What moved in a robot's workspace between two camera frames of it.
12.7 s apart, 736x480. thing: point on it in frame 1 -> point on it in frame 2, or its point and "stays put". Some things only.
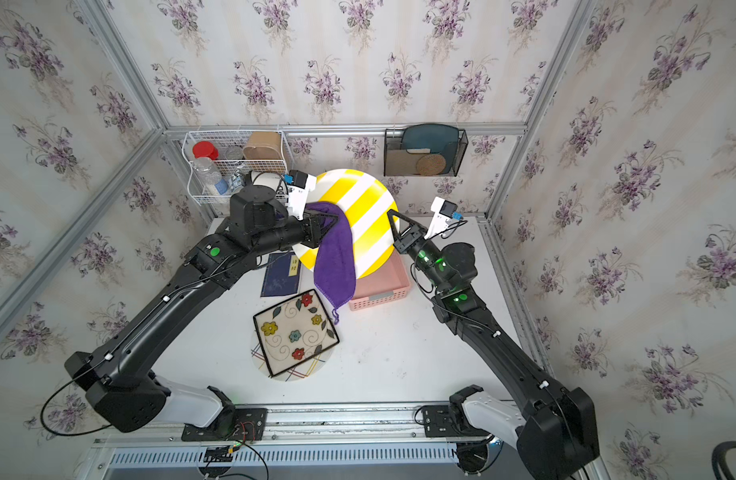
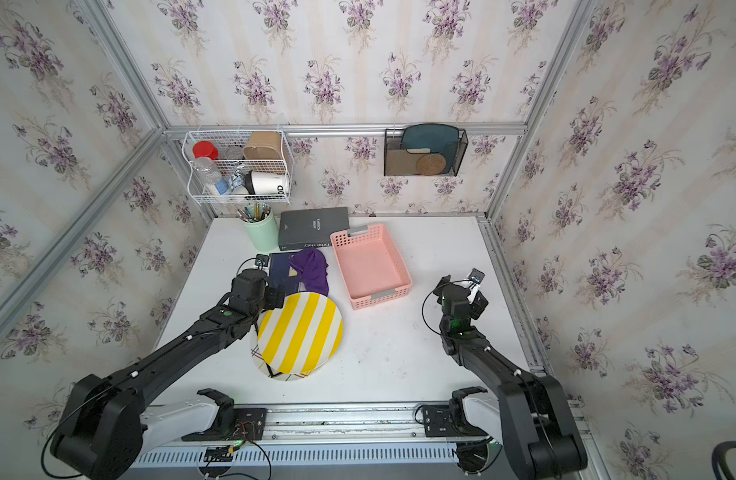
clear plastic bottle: (210, 176) stays put
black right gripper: (408, 242) -> (478, 304)
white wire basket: (223, 161) stays put
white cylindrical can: (268, 178) stays put
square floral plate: (294, 331) -> (280, 376)
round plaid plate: (301, 371) stays put
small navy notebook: (281, 274) stays put
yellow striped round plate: (368, 202) -> (302, 335)
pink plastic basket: (389, 282) stays put
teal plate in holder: (439, 139) stays put
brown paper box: (263, 145) stays put
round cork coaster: (430, 164) stays put
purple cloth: (334, 260) -> (312, 266)
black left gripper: (315, 229) -> (277, 298)
